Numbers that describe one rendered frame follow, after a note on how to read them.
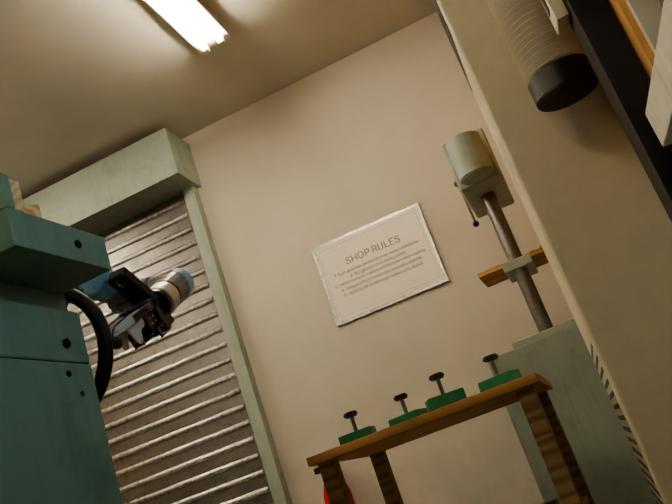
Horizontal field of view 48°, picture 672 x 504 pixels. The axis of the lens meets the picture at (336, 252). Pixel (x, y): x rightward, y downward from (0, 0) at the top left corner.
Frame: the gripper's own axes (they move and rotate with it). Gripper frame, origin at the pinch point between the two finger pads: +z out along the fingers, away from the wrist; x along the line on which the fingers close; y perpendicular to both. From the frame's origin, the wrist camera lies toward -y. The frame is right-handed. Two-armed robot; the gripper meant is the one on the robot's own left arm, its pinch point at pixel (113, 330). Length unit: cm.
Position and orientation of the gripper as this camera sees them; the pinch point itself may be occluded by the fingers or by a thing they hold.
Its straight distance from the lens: 155.8
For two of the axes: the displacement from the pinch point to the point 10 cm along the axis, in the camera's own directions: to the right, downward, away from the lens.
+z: -1.5, 2.9, -9.5
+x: -8.7, 4.1, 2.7
